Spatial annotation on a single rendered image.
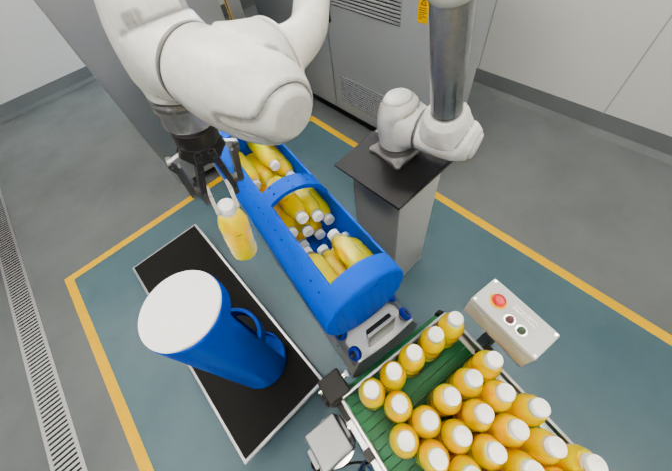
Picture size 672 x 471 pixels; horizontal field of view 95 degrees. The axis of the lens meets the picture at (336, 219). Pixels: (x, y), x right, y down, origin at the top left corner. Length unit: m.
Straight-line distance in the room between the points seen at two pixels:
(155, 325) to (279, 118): 0.96
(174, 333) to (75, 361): 1.68
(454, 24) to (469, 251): 1.72
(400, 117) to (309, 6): 0.74
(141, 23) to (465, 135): 0.93
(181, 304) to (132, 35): 0.88
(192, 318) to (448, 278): 1.60
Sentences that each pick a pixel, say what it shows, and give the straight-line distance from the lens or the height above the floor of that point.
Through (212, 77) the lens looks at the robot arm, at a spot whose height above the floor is 1.81.
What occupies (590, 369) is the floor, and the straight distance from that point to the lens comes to 2.31.
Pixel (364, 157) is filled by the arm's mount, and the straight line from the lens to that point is 1.38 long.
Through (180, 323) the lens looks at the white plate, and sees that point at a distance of 1.15.
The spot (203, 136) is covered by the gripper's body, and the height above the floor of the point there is 1.66.
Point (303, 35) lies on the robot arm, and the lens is 0.46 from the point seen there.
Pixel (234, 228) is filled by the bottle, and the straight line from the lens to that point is 0.76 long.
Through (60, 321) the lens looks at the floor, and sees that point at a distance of 3.02.
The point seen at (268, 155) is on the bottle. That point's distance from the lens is 1.29.
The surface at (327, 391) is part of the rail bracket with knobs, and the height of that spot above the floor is 1.00.
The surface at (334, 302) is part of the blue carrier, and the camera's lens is 0.82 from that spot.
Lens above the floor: 1.97
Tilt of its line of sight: 55 degrees down
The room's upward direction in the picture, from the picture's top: 11 degrees counter-clockwise
